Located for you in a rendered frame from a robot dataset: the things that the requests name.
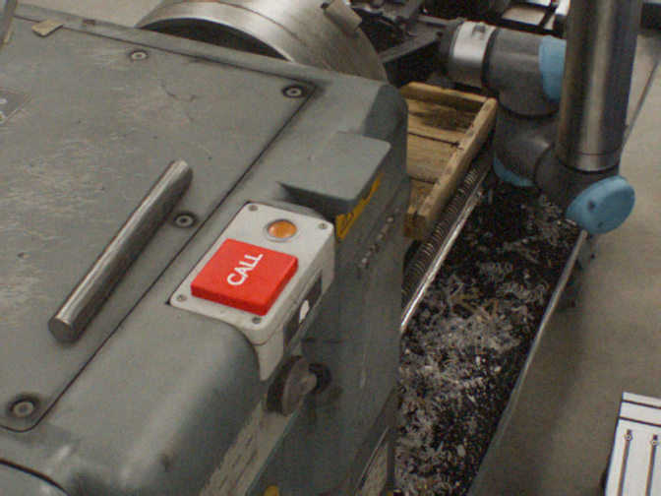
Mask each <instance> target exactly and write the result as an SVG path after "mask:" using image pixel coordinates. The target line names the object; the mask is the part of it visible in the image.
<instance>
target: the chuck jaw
mask: <svg viewBox="0 0 661 496"><path fill-rule="evenodd" d="M320 8H321V9H323V10H324V11H323V13H322V14H323V15H325V16H326V17H327V18H328V19H329V20H330V21H332V22H333V23H334V24H335V25H336V26H337V27H338V28H339V29H340V30H341V31H342V32H343V33H344V35H345V36H346V37H347V38H350V37H351V38H352V39H353V40H354V39H355V36H354V35H353V34H352V33H353V32H354V31H355V30H356V27H357V26H358V25H359V24H360V23H361V21H362V19H361V18H359V17H358V16H357V15H356V14H355V13H354V12H353V11H352V10H351V9H350V8H349V7H348V6H347V5H346V4H345V3H344V2H343V1H342V0H333V1H332V2H331V3H330V5H329V6H328V7H327V8H325V7H324V6H321V7H320Z"/></svg>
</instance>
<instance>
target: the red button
mask: <svg viewBox="0 0 661 496"><path fill-rule="evenodd" d="M297 271H298V258H297V257H295V256H292V255H289V254H285V253H281V252H278V251H274V250H271V249H267V248H264V247H260V246H256V245H253V244H249V243H245V242H242V241H238V240H234V239H231V238H227V239H225V240H224V241H223V243H222V244H221V245H220V246H219V248H218V249H217V250H216V251H215V253H214V254H213V255H212V256H211V258H210V259H209V260H208V262H207V263H206V264H205V265H204V267H203V268H202V269H201V270H200V272H199V273H198V274H197V275H196V277H195V278H194V279H193V280H192V282H191V284H190V288H191V295H193V296H195V297H199V298H202V299H205V300H208V301H212V302H215V303H218V304H222V305H225V306H229V307H232V308H236V309H239V310H242V311H246V312H249V313H253V314H256V315H260V316H266V315H267V314H268V312H269V311H270V309H271V308H272V306H273V305H274V303H275V302H276V300H277V299H278V297H279V296H280V295H281V293H282V292H283V290H284V289H285V288H286V286H287V285H288V283H289V282H290V280H291V279H292V278H293V276H294V275H295V273H296V272H297Z"/></svg>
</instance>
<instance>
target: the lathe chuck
mask: <svg viewBox="0 0 661 496"><path fill-rule="evenodd" d="M192 1H207V2H216V3H222V4H227V5H232V6H236V7H239V8H242V9H245V10H248V11H251V12H253V13H256V14H258V15H260V16H262V17H264V18H266V19H268V20H270V21H272V22H274V23H276V24H278V25H279V26H281V27H282V28H284V29H285V30H287V31H289V32H290V33H292V34H293V35H294V36H296V37H297V38H298V39H300V40H301V41H302V42H303V43H304V44H306V45H307V46H308V47H309V48H310V49H311V50H312V51H313V52H314V53H315V54H316V55H317V56H318V57H319V58H320V59H321V60H322V61H323V62H324V64H325V65H326V66H327V67H328V68H329V69H330V71H335V72H338V73H343V74H347V75H352V76H356V77H361V78H366V79H370V80H375V81H379V82H384V83H388V84H389V79H388V77H387V74H386V71H385V69H384V66H383V64H382V62H381V60H380V58H379V56H378V54H377V52H376V51H375V49H374V47H373V46H372V44H371V43H370V41H369V39H368V38H367V37H366V35H365V34H364V33H363V32H362V31H361V30H360V29H359V28H358V29H356V30H355V31H354V32H353V33H352V34H353V35H354V36H355V39H354V40H353V39H352V38H351V37H350V38H347V37H346V36H345V35H344V33H343V32H342V31H341V30H340V29H339V28H338V27H337V26H336V25H335V24H334V23H333V22H332V21H330V20H329V19H328V18H327V17H326V16H325V15H323V14H322V13H323V11H324V10H323V9H321V8H320V7H321V6H324V7H325V8H327V7H328V6H329V5H330V4H331V2H332V1H331V0H162V1H161V2H160V3H159V4H158V5H157V6H155V7H154V8H153V9H152V10H151V11H150V12H149V13H147V14H146V16H147V15H149V14H150V13H152V12H154V11H156V10H158V9H161V8H163V7H166V6H169V5H173V4H177V3H183V2H192Z"/></svg>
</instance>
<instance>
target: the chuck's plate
mask: <svg viewBox="0 0 661 496"><path fill-rule="evenodd" d="M133 28H137V29H141V30H146V31H154V32H159V33H163V34H168V35H172V36H177V37H182V38H186V39H191V40H194V41H199V42H203V43H208V44H212V45H217V46H222V47H226V48H231V49H235V50H240V51H244V52H249V53H254V54H258V55H263V56H267V57H271V58H275V59H280V60H284V61H289V62H294V63H298V64H303V65H307V66H312V67H316V68H321V69H326V70H329V68H328V67H327V66H326V65H325V64H324V62H323V61H322V60H321V59H320V58H319V57H318V56H317V55H316V54H315V53H314V52H313V51H312V50H311V49H310V48H309V47H308V46H307V45H306V44H304V43H303V42H302V41H301V40H300V39H298V38H297V37H296V36H294V35H293V34H292V33H290V32H289V31H287V30H285V29H284V28H282V27H281V26H279V25H278V24H276V23H274V22H272V21H270V20H268V19H266V18H264V17H262V16H260V15H258V14H256V13H253V12H251V11H248V10H245V9H242V8H239V7H236V6H232V5H227V4H222V3H216V2H207V1H192V2H183V3H177V4H173V5H169V6H166V7H163V8H161V9H158V10H156V11H154V12H152V13H150V14H149V15H147V16H145V17H144V18H142V19H141V20H140V21H139V22H137V23H136V24H135V25H134V26H133Z"/></svg>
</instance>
